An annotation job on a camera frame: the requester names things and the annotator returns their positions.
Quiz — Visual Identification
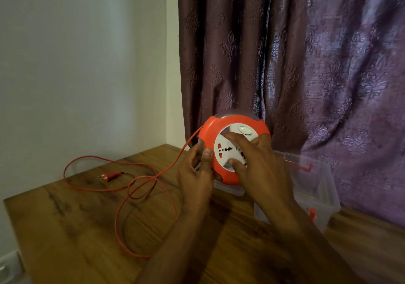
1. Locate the person's right hand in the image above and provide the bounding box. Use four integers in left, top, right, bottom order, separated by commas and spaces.
224, 132, 297, 221

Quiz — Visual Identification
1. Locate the person's left hand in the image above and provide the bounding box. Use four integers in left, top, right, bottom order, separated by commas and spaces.
176, 141, 215, 217

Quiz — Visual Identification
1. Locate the clear plastic box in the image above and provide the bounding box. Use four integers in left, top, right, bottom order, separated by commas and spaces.
254, 150, 341, 233

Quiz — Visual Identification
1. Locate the orange extension cord reel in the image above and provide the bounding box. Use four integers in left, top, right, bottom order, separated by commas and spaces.
197, 111, 272, 186

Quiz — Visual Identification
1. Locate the orange power cord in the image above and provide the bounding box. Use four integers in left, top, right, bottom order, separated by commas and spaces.
63, 126, 203, 259

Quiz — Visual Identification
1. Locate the person's left forearm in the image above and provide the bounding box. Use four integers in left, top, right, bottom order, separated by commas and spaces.
134, 212, 211, 284

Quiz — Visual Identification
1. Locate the person's right forearm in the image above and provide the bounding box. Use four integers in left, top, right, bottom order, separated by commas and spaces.
269, 204, 367, 284

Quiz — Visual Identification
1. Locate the clear plastic lid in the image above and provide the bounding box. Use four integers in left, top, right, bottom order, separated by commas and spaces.
196, 163, 246, 197

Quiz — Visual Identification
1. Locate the purple patterned curtain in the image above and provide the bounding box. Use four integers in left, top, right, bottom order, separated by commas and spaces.
178, 0, 405, 228

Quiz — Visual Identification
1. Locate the white wall socket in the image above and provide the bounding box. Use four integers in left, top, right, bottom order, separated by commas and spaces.
0, 250, 26, 284

